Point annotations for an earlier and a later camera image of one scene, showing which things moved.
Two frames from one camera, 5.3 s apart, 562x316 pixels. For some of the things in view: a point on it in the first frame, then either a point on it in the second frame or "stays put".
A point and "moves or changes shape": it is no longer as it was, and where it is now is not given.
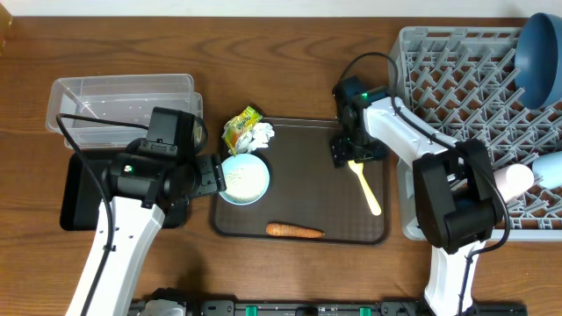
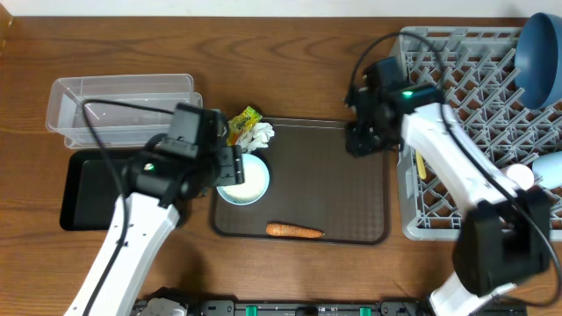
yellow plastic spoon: [374, 204] moves or changes shape
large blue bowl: [538, 60] stays put
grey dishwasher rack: [462, 80] stays put
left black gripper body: [207, 180] -> [226, 171]
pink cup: [512, 180] stays put
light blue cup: [550, 168] stays put
